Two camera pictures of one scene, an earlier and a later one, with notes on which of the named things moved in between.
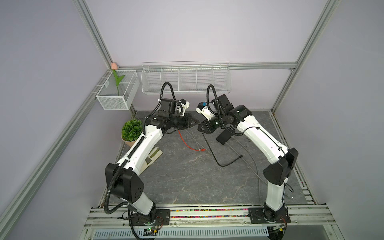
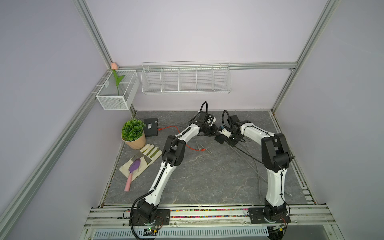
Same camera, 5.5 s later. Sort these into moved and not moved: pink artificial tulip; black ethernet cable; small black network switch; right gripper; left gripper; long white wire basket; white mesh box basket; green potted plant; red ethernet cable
Moved: left gripper; black ethernet cable; right gripper
Not moved: white mesh box basket; red ethernet cable; green potted plant; pink artificial tulip; long white wire basket; small black network switch
